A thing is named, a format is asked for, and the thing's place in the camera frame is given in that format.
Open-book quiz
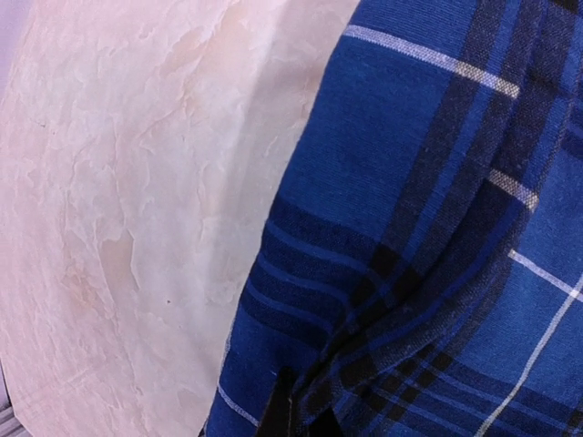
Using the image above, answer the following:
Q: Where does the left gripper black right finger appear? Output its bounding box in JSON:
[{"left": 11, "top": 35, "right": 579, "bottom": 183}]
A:
[{"left": 311, "top": 401, "right": 344, "bottom": 437}]

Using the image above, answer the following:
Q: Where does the blue plaid long sleeve shirt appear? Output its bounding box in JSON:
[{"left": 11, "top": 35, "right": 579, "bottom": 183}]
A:
[{"left": 201, "top": 1, "right": 582, "bottom": 436}]

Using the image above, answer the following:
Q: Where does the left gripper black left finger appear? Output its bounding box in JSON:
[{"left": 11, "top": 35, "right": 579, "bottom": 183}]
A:
[{"left": 259, "top": 367, "right": 297, "bottom": 437}]

